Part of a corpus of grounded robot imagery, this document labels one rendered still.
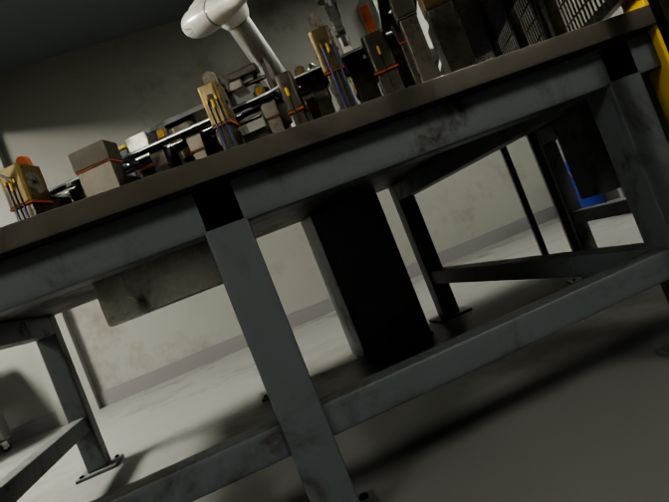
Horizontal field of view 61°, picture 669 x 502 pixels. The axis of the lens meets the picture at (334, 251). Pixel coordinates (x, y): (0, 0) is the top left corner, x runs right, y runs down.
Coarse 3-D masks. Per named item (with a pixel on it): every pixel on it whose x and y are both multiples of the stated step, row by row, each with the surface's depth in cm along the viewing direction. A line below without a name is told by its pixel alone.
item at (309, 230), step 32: (320, 224) 231; (352, 224) 234; (384, 224) 236; (320, 256) 245; (352, 256) 233; (384, 256) 235; (352, 288) 232; (384, 288) 234; (352, 320) 231; (384, 320) 233; (416, 320) 236; (352, 352) 257; (384, 352) 232
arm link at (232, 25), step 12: (240, 12) 218; (228, 24) 220; (240, 24) 222; (252, 24) 226; (240, 36) 225; (252, 36) 226; (252, 48) 228; (264, 48) 230; (252, 60) 233; (276, 60) 236; (276, 72) 237
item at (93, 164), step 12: (96, 144) 165; (108, 144) 166; (72, 156) 166; (84, 156) 165; (96, 156) 165; (108, 156) 164; (120, 156) 172; (84, 168) 166; (96, 168) 166; (108, 168) 165; (120, 168) 170; (84, 180) 166; (96, 180) 166; (108, 180) 165; (120, 180) 167; (96, 192) 166
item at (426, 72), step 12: (396, 0) 132; (408, 0) 132; (396, 12) 132; (408, 12) 132; (396, 24) 137; (408, 24) 132; (408, 36) 133; (420, 36) 132; (408, 48) 136; (420, 48) 132; (420, 60) 133; (432, 60) 132; (420, 72) 133; (432, 72) 132
